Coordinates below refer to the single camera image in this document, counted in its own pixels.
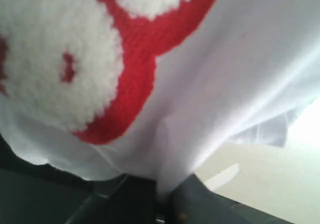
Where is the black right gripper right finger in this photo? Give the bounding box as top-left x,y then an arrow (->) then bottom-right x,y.
169,174 -> 288,224

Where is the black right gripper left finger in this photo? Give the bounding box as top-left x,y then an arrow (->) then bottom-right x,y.
66,175 -> 163,224

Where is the white t-shirt with red lettering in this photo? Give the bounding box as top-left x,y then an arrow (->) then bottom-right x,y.
0,0 -> 320,196

